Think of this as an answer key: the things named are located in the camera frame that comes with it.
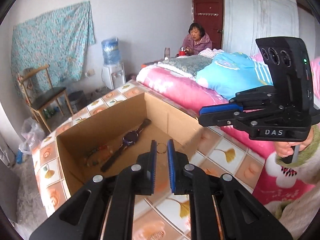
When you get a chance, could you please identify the seated woman in purple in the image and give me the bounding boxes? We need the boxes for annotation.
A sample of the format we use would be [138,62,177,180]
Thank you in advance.
[182,23,213,56]

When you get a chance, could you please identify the white wardrobe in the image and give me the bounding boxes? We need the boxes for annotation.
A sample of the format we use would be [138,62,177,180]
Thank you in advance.
[222,0,299,56]

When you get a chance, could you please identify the brown cardboard box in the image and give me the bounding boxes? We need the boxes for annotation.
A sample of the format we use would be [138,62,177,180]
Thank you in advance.
[56,93,203,194]

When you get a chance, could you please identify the gold ring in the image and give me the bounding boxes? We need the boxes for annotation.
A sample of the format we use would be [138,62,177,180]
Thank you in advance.
[156,142,168,155]

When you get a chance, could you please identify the dark red door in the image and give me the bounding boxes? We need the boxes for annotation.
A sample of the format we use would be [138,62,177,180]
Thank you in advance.
[193,0,224,49]

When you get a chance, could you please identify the colourful bead bracelet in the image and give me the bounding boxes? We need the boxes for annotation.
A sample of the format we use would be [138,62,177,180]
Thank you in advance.
[85,144,115,167]

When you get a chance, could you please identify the floral blue wall cloth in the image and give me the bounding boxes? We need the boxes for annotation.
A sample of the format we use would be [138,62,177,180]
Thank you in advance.
[10,1,95,89]

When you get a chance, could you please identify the pink floral quilt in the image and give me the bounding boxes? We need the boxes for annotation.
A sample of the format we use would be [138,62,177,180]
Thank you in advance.
[136,49,312,204]

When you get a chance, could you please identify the white water dispenser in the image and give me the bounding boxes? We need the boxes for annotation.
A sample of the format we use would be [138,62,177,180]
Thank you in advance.
[101,61,125,90]

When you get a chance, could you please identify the white plastic bag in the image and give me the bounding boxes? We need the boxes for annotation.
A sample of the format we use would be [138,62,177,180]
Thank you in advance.
[18,117,45,155]

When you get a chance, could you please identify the wooden chair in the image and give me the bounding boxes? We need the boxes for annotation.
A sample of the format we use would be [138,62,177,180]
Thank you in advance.
[18,64,74,133]

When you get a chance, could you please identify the dark grey cabinet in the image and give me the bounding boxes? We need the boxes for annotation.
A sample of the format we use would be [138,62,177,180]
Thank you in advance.
[0,161,20,223]

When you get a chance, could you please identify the pink strap smart watch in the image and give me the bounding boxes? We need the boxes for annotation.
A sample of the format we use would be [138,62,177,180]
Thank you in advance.
[100,119,151,172]

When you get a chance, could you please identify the right hand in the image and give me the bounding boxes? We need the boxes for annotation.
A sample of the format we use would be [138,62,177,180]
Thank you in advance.
[274,128,314,158]

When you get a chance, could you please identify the blue pillow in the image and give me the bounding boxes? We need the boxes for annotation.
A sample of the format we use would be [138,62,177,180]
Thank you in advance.
[195,52,273,100]

